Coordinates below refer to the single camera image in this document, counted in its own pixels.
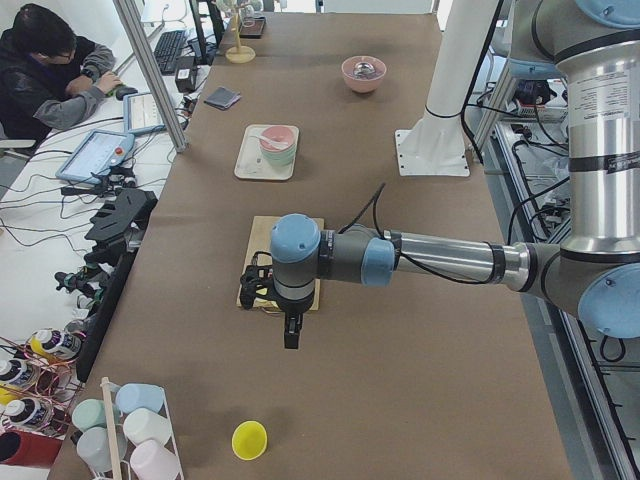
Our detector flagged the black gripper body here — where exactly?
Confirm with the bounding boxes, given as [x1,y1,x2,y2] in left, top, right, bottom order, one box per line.
[276,297,313,319]

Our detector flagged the white ceramic spoon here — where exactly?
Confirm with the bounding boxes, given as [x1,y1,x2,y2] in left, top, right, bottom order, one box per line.
[251,135,289,150]

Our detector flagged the small pink bowl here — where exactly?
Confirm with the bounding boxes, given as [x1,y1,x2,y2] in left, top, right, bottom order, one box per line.
[259,125,295,151]

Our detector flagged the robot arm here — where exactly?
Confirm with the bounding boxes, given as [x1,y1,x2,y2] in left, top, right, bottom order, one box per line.
[270,1,639,348]

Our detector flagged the large pink ice bowl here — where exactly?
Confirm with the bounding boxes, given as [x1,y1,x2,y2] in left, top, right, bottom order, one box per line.
[341,55,387,93]

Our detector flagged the wooden cutting board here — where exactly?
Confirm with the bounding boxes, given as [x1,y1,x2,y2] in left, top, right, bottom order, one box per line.
[236,216,325,315]

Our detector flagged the yellow plastic cup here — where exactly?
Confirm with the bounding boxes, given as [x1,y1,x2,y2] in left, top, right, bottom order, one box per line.
[231,420,268,461]

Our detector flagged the stacked green bowls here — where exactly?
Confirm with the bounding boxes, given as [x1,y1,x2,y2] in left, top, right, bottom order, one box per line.
[261,148,295,167]

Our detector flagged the cream serving tray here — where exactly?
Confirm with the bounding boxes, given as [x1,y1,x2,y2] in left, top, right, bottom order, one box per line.
[234,124,299,181]

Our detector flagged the blue cup on rack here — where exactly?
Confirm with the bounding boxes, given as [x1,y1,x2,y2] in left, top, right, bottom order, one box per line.
[115,383,164,414]

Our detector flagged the white cup on rack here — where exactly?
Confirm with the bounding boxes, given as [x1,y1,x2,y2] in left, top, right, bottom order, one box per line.
[123,408,172,445]

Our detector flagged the black slotted stand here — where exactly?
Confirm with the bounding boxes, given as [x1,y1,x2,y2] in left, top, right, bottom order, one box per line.
[84,188,158,266]

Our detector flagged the pink cup on rack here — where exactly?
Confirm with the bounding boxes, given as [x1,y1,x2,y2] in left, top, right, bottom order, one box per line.
[130,439,180,480]

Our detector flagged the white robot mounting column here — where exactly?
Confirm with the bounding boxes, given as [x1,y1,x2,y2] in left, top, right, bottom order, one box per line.
[396,0,502,177]

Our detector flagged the grey folded cloth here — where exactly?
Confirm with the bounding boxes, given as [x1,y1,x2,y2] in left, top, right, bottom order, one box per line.
[204,86,242,110]

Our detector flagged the green cup on rack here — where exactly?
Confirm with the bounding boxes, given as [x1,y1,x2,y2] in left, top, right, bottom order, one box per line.
[71,399,107,432]

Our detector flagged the yellow paint bottle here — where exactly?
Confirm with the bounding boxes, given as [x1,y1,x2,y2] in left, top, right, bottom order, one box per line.
[31,329,82,361]

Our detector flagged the grey cup on rack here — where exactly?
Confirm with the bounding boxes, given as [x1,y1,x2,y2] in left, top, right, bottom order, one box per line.
[76,426,112,472]

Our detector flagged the blue teach pendant far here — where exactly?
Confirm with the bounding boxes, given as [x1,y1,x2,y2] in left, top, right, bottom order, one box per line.
[123,92,165,136]

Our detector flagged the blue teach pendant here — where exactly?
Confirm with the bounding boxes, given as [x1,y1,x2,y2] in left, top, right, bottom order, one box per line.
[55,130,135,184]
[123,92,165,136]

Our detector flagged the blue teach pendant near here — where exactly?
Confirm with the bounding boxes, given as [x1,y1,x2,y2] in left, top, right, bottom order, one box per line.
[55,130,135,184]

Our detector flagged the wooden mug tree stand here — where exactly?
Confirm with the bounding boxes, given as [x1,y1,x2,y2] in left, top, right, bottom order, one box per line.
[225,6,256,64]

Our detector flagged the dark wooden tray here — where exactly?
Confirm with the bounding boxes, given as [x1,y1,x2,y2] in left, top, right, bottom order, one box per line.
[239,17,266,39]

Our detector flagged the black keyboard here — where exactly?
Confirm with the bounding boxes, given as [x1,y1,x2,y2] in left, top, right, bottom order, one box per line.
[153,30,187,75]

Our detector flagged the seated person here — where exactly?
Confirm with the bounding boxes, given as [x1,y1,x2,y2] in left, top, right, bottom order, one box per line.
[1,3,122,143]

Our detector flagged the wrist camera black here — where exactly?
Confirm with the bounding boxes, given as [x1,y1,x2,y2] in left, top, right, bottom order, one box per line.
[239,250,274,310]

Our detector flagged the aluminium frame post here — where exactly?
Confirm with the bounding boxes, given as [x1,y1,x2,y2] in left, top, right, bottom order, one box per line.
[113,0,187,153]

